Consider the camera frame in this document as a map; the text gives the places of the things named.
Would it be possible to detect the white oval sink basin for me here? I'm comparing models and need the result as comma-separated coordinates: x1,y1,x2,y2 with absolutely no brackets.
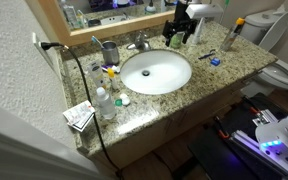
119,49,193,96

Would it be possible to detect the chrome faucet lever handle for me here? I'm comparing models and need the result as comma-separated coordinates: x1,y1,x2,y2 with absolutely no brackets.
136,30,147,43

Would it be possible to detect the white toilet lid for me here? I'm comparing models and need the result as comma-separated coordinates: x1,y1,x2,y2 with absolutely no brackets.
257,11,288,53

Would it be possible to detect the white toilet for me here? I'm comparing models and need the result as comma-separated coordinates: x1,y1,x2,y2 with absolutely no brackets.
239,4,288,99

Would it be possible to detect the blue and white toothbrush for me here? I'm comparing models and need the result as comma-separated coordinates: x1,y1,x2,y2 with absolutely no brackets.
91,35,105,50

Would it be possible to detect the wooden vanity cabinet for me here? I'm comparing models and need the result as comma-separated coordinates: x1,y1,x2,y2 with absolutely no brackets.
83,78,263,172

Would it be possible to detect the blue razor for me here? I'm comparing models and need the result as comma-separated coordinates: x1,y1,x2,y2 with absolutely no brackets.
198,49,217,61

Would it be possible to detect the clear bottle with white cap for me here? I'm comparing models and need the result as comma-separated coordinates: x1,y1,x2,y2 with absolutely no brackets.
95,86,117,120

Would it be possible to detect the stainless steel cup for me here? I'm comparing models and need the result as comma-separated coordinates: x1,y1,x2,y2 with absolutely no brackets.
101,40,121,66

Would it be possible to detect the black power cable with plug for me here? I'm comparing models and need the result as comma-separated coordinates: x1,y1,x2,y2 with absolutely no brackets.
40,41,124,178

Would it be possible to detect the chrome faucet spout and base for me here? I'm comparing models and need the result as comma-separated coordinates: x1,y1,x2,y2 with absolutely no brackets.
126,34,152,52

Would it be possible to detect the spray bottle with orange cap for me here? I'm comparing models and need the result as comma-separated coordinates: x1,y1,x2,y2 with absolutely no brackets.
219,17,246,52

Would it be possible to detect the stack of paper cards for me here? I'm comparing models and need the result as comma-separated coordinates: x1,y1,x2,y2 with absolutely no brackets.
62,99,96,133

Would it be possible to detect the white wall outlet plate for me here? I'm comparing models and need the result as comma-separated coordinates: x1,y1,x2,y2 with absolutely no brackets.
32,31,57,73

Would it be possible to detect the white lotion tube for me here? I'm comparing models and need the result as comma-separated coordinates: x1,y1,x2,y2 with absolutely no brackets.
86,60,107,90

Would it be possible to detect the small blue box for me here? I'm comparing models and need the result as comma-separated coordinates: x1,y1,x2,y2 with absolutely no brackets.
210,57,222,67

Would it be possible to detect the purple white toothpaste tube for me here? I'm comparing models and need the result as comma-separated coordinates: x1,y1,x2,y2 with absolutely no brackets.
101,64,121,74

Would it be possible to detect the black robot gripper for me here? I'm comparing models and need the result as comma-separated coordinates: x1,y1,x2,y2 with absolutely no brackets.
162,0,199,48

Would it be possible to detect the small bottle with yellow cap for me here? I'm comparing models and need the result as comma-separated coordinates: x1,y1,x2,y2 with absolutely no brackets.
107,67,120,91

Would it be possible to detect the wood framed wall mirror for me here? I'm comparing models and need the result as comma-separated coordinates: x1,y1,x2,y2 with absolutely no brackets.
37,0,179,47

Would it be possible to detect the white door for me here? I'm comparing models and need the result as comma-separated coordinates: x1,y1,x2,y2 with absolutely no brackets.
0,96,109,180

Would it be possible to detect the green soap bottle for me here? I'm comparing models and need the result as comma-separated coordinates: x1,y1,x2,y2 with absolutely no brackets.
169,30,186,50

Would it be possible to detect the green and white lens case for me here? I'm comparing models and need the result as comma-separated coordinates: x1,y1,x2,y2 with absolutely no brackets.
114,93,131,108

